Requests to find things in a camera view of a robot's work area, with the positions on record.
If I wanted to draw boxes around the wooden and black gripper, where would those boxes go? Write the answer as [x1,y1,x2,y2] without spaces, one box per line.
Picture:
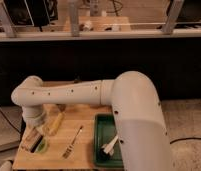
[21,129,43,153]

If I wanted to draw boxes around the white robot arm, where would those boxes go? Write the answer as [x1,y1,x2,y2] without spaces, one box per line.
[11,71,175,171]

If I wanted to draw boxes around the yellow corn cob toy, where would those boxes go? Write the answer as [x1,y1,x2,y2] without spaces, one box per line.
[48,113,64,136]

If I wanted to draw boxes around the wooden table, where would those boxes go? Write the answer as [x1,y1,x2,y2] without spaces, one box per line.
[12,84,119,171]

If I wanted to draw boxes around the metal fork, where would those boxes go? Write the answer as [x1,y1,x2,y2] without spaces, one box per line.
[62,125,83,159]

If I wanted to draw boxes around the green plastic tray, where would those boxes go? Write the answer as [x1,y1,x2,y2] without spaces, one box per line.
[93,114,123,168]

